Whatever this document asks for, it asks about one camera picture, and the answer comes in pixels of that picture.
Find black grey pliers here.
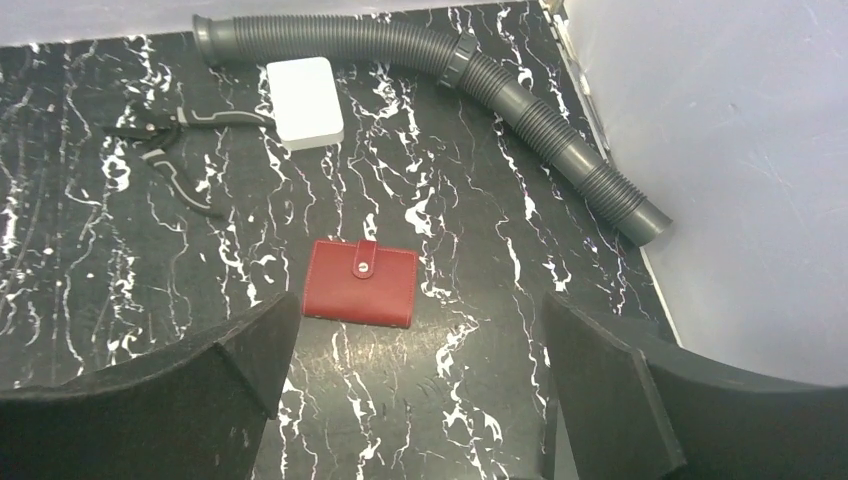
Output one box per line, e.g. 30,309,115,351
102,102,276,219

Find white rectangular box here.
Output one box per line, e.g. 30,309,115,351
266,57,345,151

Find grey corrugated hose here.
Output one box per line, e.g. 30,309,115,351
192,13,673,248

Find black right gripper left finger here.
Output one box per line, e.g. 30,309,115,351
1,293,301,479

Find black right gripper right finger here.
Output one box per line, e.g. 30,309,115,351
541,294,847,479

